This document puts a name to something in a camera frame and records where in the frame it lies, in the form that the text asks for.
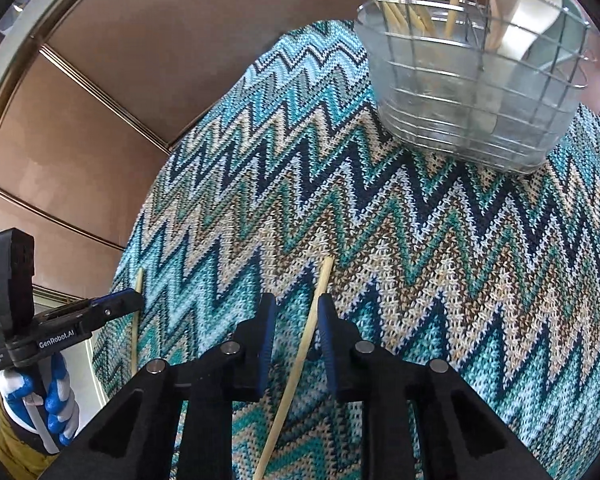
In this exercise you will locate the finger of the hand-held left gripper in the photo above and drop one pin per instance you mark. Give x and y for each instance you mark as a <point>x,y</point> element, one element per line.
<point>117,302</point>

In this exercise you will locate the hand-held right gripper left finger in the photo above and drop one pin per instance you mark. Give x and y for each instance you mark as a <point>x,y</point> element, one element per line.
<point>265,340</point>

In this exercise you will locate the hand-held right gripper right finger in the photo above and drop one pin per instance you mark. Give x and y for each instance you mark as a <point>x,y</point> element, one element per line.
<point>327,340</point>

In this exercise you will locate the person's left hand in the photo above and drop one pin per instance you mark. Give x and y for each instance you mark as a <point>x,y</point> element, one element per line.
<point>60,400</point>

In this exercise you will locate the zigzag knitted cloth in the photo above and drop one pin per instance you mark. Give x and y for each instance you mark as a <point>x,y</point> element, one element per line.
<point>380,260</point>

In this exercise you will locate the brown kitchen base cabinets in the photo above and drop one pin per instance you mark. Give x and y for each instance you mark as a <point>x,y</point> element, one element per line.
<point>155,60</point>

